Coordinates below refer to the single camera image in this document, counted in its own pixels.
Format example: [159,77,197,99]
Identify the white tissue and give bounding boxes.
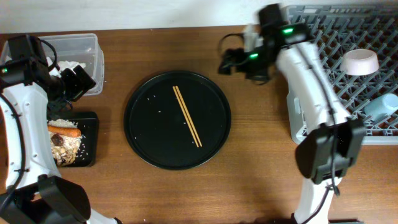
[49,61,86,77]

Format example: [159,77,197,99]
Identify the orange carrot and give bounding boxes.
[47,125,81,138]

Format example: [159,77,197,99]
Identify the brown mushroom piece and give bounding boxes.
[50,134,64,147]

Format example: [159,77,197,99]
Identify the rice and food scraps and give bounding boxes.
[47,119,88,167]

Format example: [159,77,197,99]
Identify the wooden chopstick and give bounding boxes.
[177,87,203,147]
[172,86,199,147]

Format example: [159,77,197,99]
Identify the white small bowl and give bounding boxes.
[340,49,379,76]

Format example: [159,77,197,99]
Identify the light blue cup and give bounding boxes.
[364,93,398,121]

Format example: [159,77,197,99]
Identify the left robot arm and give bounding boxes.
[1,34,120,223]

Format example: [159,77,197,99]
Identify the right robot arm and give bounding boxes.
[218,4,366,223]

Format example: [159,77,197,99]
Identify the grey dishwasher rack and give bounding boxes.
[282,4,397,145]

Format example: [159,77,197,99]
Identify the black rectangular tray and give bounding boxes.
[50,111,99,167]

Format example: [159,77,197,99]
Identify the round black serving tray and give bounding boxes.
[123,70,231,170]

